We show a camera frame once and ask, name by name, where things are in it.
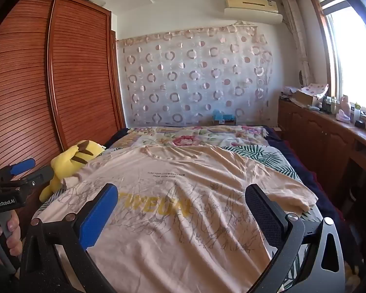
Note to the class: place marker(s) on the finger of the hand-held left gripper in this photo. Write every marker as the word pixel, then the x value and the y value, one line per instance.
pixel 42 175
pixel 23 166

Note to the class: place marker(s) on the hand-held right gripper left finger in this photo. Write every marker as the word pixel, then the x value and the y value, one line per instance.
pixel 99 216

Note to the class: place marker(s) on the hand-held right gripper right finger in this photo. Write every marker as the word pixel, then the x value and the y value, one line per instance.
pixel 262 216

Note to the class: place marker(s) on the beige printed T-shirt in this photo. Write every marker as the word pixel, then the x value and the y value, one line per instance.
pixel 170 235

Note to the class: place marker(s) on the person's left hand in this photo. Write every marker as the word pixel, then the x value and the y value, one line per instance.
pixel 14 244

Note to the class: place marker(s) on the yellow plush toy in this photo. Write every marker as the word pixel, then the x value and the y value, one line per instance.
pixel 67 161

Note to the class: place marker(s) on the leaf-print bed sheet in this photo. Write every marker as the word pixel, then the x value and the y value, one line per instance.
pixel 268 158

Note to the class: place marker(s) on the dark blue bed sheet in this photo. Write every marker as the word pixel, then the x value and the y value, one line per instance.
pixel 292 155

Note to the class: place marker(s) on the wooden slatted wardrobe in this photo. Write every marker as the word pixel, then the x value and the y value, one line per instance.
pixel 64 82

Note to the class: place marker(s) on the long wooden cabinet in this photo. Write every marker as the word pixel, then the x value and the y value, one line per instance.
pixel 317 134

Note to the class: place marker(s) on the blue toy on box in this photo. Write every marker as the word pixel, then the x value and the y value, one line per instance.
pixel 224 116

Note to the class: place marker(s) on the floral blanket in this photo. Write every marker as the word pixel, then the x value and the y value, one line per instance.
pixel 186 137

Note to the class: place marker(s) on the cardboard box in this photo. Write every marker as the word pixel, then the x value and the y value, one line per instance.
pixel 305 97

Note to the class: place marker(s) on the small black box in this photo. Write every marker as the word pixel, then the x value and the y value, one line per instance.
pixel 359 124

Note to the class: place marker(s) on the pink figurine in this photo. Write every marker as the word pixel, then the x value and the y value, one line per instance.
pixel 343 110

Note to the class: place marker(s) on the white bottle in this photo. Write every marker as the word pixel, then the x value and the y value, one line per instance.
pixel 357 113

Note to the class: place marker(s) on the sheer circle-print curtain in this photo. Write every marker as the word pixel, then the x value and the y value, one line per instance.
pixel 186 76

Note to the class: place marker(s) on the drawn floral curtain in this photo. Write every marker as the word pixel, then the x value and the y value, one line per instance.
pixel 295 36

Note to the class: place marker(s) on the wooden framed window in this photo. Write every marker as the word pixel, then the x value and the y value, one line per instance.
pixel 353 52

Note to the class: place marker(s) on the cream wall air conditioner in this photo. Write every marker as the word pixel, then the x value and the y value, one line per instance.
pixel 250 6

